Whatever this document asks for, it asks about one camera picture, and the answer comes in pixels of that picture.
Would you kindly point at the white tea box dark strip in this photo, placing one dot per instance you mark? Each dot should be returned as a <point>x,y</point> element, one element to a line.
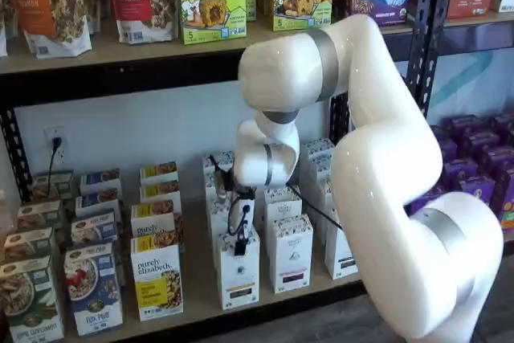
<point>317,148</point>
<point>321,168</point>
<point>324,198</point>
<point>339,250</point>

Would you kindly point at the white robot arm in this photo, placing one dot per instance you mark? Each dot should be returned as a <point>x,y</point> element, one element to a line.
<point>381,158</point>

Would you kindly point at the yellow green box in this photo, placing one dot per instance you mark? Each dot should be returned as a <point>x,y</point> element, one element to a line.
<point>508,210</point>

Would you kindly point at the translucent plastic sheet teal print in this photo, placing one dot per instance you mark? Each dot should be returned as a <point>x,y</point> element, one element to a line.
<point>474,86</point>

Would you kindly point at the blue cereal box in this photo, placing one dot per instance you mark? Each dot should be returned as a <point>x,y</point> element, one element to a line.
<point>100,179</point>
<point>94,226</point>
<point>94,291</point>
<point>96,200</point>

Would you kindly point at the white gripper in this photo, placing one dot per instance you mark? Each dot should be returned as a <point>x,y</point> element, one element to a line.
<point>243,218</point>

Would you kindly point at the wooden shelf board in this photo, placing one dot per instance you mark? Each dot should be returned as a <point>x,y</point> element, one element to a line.
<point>474,21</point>
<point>120,54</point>
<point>197,250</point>

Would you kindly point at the white wall outlet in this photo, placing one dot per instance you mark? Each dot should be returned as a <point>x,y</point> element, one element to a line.
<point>64,136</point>

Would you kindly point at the purely elizabeth yellow box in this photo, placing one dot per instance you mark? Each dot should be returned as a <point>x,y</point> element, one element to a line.
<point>156,278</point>
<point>158,171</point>
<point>160,191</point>
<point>152,220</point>

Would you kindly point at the green cereal box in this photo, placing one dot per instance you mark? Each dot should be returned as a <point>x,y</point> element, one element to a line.
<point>42,186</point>
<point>28,243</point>
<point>30,299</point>
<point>40,215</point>

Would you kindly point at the black metal shelving rack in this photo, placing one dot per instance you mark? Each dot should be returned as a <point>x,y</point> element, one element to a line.
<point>160,82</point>

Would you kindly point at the orange label granola bag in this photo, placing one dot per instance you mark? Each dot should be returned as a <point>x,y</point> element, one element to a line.
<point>40,5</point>

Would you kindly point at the purple snack box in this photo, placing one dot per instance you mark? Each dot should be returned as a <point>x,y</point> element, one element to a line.
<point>446,134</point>
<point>478,144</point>
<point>504,123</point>
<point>476,186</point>
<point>459,170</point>
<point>462,126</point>
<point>496,157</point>
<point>449,154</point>

